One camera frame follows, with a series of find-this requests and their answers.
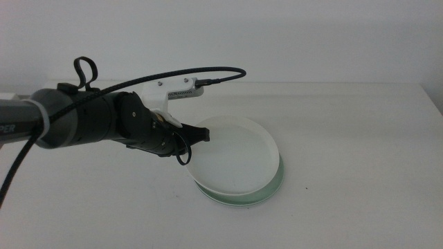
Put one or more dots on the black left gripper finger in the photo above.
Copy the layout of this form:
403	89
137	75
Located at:
197	135

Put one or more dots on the white shallow bowl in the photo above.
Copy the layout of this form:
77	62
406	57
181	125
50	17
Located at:
235	155

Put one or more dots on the pale green shallow bowl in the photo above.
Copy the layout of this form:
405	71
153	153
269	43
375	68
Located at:
263	197

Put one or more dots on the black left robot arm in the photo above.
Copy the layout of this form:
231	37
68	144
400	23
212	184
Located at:
90	117

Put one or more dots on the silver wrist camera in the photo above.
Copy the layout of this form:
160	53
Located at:
183	94

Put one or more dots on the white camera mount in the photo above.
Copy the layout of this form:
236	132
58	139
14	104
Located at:
154	91

